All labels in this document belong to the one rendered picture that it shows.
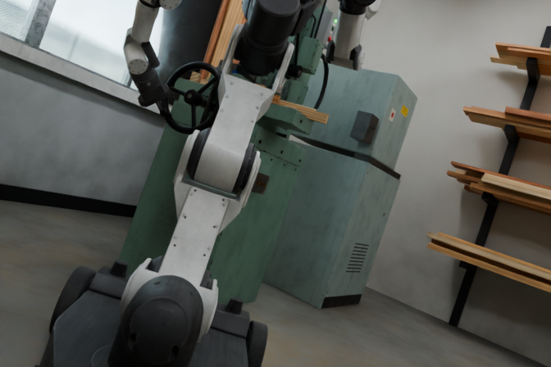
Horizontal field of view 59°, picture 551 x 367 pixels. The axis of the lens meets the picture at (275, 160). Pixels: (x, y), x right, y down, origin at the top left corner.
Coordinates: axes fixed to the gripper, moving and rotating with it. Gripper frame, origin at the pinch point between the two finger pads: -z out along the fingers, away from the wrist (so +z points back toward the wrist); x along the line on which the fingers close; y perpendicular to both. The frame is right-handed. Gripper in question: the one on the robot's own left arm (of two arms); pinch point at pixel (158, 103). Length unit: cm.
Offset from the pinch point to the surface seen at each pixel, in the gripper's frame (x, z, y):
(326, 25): 90, -26, 31
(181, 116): 6.4, -22.0, 12.4
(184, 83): 13.9, -15.0, 22.9
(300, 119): 47, -21, -21
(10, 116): -73, -44, 97
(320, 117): 56, -26, -20
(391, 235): 123, -248, 20
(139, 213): -28, -45, -6
